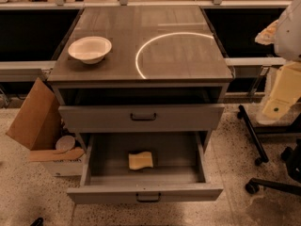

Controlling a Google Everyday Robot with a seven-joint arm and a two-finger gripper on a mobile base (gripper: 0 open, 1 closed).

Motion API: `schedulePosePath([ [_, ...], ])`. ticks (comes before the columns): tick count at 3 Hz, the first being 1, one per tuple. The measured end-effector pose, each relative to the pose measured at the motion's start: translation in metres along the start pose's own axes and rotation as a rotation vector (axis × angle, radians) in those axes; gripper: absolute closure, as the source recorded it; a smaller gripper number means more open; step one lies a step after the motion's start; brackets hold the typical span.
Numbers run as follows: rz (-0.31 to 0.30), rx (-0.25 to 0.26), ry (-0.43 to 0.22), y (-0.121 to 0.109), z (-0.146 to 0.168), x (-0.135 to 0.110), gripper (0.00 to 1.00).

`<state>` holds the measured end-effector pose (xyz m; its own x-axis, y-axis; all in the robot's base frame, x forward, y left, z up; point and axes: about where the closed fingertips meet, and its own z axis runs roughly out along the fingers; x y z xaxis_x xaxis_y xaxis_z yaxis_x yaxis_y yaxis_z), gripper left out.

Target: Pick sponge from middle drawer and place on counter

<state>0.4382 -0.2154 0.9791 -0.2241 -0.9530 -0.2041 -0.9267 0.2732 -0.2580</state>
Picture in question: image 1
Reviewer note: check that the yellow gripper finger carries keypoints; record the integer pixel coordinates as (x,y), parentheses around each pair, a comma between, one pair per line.
(285,92)

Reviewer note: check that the yellow sponge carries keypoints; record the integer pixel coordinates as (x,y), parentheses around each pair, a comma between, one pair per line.
(139,161)

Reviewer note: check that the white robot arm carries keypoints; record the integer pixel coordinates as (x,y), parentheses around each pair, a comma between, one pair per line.
(288,33)

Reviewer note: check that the upper grey drawer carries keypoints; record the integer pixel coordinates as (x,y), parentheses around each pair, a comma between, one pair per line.
(116,118)

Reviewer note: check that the grey drawer cabinet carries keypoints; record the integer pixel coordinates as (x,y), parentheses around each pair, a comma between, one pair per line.
(161,55)

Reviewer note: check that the open middle drawer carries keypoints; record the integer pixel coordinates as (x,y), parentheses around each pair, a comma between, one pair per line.
(178,171)

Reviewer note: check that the black office chair base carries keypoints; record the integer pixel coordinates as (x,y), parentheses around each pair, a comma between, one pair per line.
(291,160)

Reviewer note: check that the white bowl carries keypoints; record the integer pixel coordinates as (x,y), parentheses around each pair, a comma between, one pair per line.
(90,50)

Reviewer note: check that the cardboard box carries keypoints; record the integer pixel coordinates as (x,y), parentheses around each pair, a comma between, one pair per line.
(38,126)

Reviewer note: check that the black upper drawer handle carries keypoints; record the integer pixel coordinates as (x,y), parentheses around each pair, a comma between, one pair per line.
(143,117)

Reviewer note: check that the black drawer handle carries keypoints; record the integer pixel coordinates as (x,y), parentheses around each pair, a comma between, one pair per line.
(148,198)
(143,117)

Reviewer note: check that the black middle drawer handle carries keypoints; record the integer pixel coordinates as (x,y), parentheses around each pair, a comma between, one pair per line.
(148,198)

